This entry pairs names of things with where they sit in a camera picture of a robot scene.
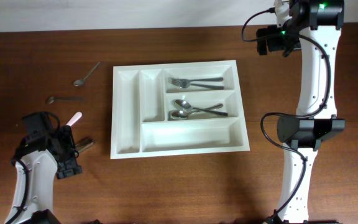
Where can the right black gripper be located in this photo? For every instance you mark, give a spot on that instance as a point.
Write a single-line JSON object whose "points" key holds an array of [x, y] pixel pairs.
{"points": [[263, 40]]}

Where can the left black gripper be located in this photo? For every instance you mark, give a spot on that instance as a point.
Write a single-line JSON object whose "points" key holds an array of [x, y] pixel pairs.
{"points": [[68, 151]]}

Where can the long steel tongs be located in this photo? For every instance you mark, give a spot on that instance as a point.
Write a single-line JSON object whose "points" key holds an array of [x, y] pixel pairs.
{"points": [[84, 145]]}

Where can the pink plastic knife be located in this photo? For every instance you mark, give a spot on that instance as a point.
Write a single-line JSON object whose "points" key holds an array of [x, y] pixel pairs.
{"points": [[74, 118]]}

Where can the small dark teaspoon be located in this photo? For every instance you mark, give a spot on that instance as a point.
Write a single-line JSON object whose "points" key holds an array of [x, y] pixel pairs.
{"points": [[53, 99]]}

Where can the steel fork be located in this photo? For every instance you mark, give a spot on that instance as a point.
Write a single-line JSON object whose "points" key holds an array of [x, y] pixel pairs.
{"points": [[187, 85], [218, 79]]}

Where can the steel tablespoon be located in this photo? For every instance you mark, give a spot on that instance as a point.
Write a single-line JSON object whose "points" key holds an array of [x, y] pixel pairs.
{"points": [[181, 115], [185, 106]]}

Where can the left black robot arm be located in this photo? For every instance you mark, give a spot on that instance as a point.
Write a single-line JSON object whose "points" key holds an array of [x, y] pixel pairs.
{"points": [[46, 153]]}

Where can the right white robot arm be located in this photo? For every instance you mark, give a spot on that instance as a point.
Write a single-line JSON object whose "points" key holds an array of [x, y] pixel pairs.
{"points": [[314, 27]]}

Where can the small steel teaspoon upper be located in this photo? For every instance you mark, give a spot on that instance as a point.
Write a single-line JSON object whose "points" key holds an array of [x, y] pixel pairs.
{"points": [[81, 82]]}

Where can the white plastic cutlery tray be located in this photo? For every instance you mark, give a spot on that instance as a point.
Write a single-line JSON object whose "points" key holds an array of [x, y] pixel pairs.
{"points": [[177, 109]]}

